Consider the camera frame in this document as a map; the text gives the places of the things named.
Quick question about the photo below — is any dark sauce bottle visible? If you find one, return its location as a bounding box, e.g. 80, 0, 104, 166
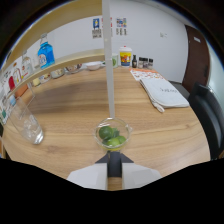
131, 54, 138, 69

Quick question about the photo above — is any clear glass with ice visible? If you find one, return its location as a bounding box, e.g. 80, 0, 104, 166
5, 95, 45, 145

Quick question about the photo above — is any glass cup with limes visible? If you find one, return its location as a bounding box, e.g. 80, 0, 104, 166
93, 117, 134, 154

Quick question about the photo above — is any green cup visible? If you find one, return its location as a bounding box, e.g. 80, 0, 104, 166
111, 53, 120, 69

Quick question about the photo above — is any brown door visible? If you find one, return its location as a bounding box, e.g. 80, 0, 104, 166
181, 24, 212, 94

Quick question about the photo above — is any yellow jar with white lid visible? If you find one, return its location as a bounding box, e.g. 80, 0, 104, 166
119, 45, 133, 68

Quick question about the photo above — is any orange printed paper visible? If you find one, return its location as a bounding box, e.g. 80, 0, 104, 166
129, 68, 166, 82

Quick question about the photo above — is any clear bottle with orange cap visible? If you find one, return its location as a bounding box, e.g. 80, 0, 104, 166
12, 62, 23, 86

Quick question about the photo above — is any blue liquid bottle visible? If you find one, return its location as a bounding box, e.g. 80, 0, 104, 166
36, 32, 56, 70

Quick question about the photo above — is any multicolour poster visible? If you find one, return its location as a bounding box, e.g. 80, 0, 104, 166
115, 17, 128, 37

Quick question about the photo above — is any white cloth bag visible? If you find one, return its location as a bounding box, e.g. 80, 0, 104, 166
139, 77, 191, 113

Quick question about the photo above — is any two-tier wooden shelf rack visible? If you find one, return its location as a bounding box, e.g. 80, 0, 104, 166
0, 0, 116, 120

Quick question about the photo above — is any black chair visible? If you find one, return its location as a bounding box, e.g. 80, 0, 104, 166
188, 82, 224, 160

